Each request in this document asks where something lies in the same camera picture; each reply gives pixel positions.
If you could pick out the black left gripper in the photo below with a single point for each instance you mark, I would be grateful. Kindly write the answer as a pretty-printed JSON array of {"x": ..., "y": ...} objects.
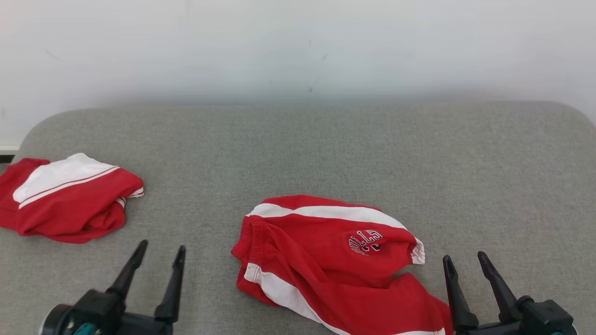
[{"x": 100, "y": 316}]

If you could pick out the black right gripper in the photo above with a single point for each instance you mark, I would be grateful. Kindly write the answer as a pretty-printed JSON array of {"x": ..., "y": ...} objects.
[{"x": 540, "y": 321}]

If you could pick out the red number 23 jersey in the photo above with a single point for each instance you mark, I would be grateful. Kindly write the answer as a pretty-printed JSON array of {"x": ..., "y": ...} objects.
[{"x": 79, "y": 209}]

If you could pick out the red shorts with white stripes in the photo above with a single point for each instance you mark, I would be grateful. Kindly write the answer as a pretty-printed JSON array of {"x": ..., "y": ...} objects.
[{"x": 316, "y": 265}]

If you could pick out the grey fabric sofa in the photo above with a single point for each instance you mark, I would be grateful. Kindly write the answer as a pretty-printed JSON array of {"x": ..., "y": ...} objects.
[{"x": 298, "y": 153}]

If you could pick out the dark wall baseboard strip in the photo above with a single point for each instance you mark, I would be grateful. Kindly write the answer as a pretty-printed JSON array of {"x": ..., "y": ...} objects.
[{"x": 6, "y": 158}]

